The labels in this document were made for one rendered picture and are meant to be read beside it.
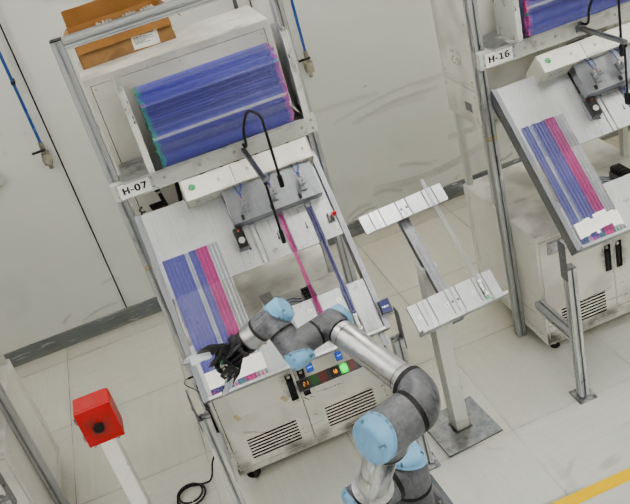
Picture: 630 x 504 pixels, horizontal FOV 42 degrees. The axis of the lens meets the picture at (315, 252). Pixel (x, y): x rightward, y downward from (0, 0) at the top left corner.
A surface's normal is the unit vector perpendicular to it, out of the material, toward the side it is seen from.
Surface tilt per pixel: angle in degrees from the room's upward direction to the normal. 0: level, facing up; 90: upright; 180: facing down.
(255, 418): 90
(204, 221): 48
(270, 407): 90
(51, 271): 90
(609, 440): 0
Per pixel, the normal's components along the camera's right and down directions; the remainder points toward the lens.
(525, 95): 0.03, -0.30
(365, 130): 0.29, 0.42
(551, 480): -0.25, -0.84
